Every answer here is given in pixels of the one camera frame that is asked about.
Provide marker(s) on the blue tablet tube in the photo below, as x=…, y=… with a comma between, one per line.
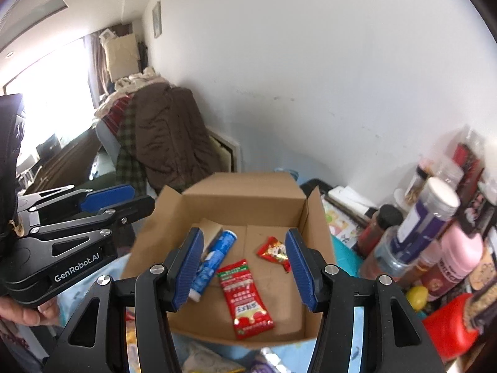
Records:
x=217, y=256

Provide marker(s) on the cardboard box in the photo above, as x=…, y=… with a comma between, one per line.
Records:
x=248, y=202

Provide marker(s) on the pile of clothes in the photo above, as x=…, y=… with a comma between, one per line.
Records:
x=132, y=85

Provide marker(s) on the colourful picture book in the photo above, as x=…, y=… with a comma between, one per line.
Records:
x=341, y=225

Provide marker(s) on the window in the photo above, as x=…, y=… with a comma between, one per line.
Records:
x=50, y=93

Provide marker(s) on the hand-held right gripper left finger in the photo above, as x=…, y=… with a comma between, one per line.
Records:
x=188, y=268

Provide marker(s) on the yellow green fruit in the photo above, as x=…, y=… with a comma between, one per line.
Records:
x=416, y=298

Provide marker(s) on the white flat box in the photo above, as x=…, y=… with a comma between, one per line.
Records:
x=349, y=200

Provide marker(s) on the white patterned snack packet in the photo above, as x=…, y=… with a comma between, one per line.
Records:
x=209, y=361

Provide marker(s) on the pink lid jar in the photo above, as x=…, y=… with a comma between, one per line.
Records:
x=460, y=252

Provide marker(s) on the plaid shirt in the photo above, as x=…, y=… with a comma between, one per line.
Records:
x=130, y=151

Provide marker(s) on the dark red label jar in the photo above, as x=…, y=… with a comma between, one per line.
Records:
x=470, y=178

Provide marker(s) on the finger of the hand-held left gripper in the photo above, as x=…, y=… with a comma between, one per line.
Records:
x=110, y=196
x=136, y=206

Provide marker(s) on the brown jacket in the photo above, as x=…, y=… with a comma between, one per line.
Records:
x=174, y=136

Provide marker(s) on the small clear jar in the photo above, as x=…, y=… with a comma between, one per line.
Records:
x=413, y=186

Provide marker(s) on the small red snack packet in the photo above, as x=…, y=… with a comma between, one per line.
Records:
x=271, y=250

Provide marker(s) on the framed wall picture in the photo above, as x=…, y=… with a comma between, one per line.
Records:
x=157, y=19

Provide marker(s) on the red canister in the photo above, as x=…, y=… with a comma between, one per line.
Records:
x=450, y=326

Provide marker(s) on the small gold box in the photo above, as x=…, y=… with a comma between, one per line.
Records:
x=211, y=233

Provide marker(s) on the white framed panel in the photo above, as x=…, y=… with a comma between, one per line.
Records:
x=225, y=147

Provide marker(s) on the person's left hand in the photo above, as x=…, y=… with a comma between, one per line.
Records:
x=23, y=315

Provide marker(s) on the red striped garment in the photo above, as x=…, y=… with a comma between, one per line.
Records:
x=116, y=114

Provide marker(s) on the curtain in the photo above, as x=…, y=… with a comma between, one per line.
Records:
x=97, y=66

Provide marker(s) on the purple silver snack packet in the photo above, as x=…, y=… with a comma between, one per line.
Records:
x=264, y=362

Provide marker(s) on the red green sachet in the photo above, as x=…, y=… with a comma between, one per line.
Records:
x=242, y=299

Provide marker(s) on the purple label clear jar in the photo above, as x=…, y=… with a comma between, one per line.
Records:
x=423, y=217

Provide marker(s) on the beige leaning panel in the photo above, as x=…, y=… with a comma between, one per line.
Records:
x=122, y=58

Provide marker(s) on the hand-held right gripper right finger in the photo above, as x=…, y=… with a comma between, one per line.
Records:
x=305, y=272

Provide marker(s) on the small dark bottle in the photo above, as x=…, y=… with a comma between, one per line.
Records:
x=374, y=229

